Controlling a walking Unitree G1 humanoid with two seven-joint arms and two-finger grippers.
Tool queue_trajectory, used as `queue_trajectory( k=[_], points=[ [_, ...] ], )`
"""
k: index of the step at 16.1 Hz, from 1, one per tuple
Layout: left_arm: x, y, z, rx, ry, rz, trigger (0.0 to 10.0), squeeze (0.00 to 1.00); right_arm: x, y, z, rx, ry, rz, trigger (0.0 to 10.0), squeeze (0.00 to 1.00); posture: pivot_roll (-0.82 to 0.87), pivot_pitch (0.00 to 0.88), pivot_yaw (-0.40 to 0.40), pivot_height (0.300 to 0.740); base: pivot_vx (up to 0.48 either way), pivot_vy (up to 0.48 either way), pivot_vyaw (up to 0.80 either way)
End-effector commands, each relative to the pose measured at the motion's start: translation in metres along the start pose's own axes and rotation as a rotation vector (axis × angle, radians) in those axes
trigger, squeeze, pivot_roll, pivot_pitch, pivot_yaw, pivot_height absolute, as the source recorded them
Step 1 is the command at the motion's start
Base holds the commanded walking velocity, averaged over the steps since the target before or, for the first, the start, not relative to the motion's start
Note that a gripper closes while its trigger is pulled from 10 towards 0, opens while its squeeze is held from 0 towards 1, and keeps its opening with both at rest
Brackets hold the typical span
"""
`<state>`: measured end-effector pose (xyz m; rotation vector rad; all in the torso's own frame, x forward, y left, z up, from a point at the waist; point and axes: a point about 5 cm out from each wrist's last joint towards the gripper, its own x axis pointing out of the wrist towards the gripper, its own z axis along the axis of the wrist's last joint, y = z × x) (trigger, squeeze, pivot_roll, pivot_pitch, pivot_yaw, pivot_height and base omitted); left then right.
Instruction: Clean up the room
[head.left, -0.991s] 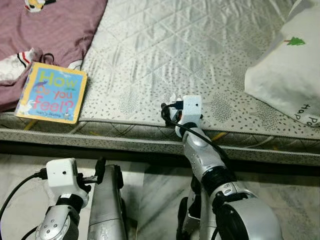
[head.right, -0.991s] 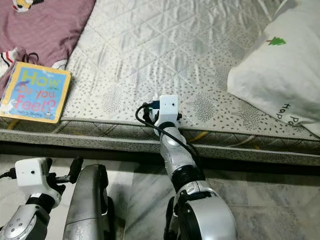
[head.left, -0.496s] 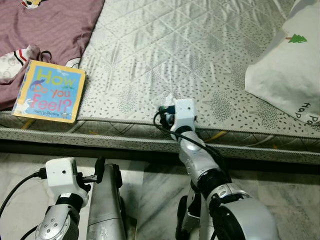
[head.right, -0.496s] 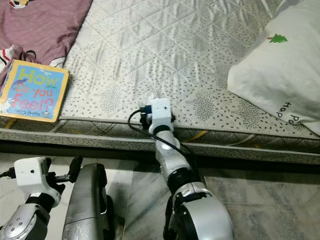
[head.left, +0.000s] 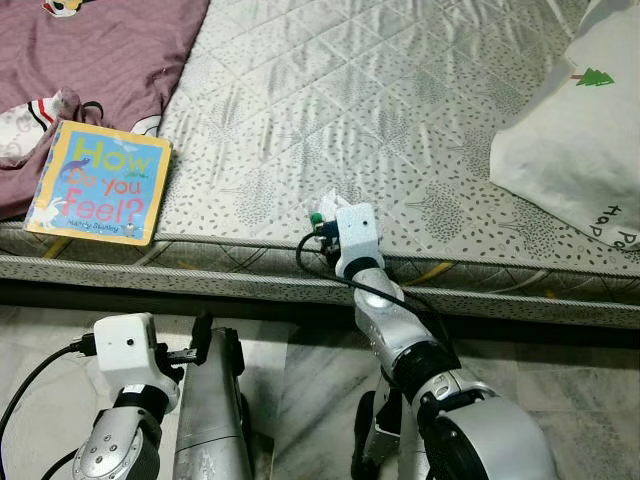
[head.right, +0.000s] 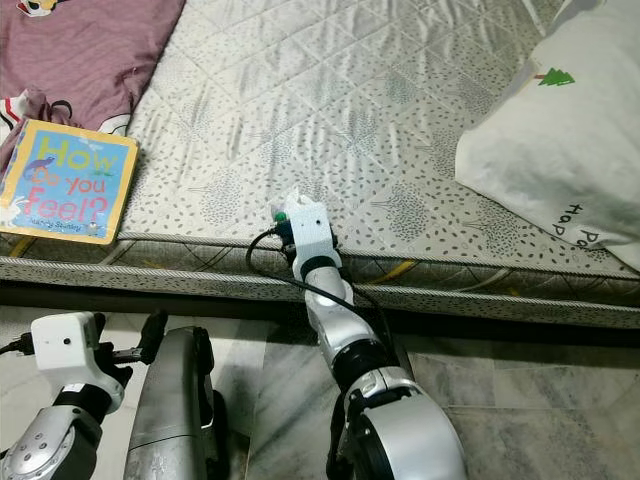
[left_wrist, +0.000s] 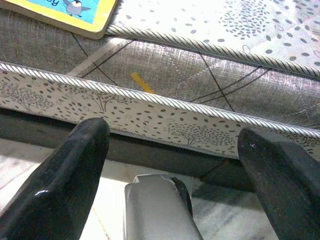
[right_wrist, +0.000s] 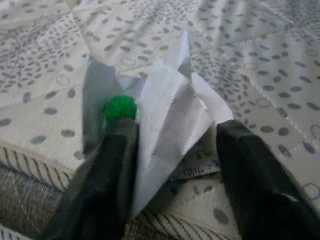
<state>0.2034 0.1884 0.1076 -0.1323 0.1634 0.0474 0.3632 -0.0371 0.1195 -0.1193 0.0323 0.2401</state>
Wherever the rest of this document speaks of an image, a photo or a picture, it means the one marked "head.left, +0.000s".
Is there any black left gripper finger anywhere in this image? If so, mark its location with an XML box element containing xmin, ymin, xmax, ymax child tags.
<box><xmin>192</xmin><ymin>310</ymin><xmax>215</xmax><ymax>367</ymax></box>

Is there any white wrapper with green dot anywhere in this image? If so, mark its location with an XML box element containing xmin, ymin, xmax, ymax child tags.
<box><xmin>310</xmin><ymin>190</ymin><xmax>351</xmax><ymax>226</ymax></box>

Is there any blue yellow children's book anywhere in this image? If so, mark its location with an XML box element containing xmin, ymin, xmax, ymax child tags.
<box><xmin>25</xmin><ymin>120</ymin><xmax>173</xmax><ymax>247</ymax></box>

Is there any dark bed base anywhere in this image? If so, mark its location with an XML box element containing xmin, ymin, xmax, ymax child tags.
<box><xmin>0</xmin><ymin>280</ymin><xmax>640</xmax><ymax>349</ymax></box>

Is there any silver robot leg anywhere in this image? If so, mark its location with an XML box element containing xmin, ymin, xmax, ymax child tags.
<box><xmin>175</xmin><ymin>328</ymin><xmax>253</xmax><ymax>480</ymax></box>

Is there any grey quilted mattress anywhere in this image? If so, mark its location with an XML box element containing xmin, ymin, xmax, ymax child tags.
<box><xmin>0</xmin><ymin>0</ymin><xmax>640</xmax><ymax>329</ymax></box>

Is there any white pillow with tree print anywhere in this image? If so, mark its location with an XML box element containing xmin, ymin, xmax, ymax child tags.
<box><xmin>490</xmin><ymin>0</ymin><xmax>640</xmax><ymax>251</ymax></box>

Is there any purple cartoon print blanket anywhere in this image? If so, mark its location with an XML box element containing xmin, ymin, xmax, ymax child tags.
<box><xmin>0</xmin><ymin>0</ymin><xmax>211</xmax><ymax>221</ymax></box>

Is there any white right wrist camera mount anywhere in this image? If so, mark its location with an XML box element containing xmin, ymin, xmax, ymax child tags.
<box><xmin>335</xmin><ymin>200</ymin><xmax>386</xmax><ymax>281</ymax></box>

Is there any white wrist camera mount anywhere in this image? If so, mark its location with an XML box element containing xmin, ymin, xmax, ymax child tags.
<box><xmin>93</xmin><ymin>313</ymin><xmax>183</xmax><ymax>413</ymax></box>
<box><xmin>335</xmin><ymin>200</ymin><xmax>386</xmax><ymax>281</ymax></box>

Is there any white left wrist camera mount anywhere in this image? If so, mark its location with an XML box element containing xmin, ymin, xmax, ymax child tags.
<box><xmin>93</xmin><ymin>313</ymin><xmax>183</xmax><ymax>413</ymax></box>

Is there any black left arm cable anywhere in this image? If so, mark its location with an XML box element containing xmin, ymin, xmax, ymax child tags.
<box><xmin>0</xmin><ymin>338</ymin><xmax>97</xmax><ymax>480</ymax></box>

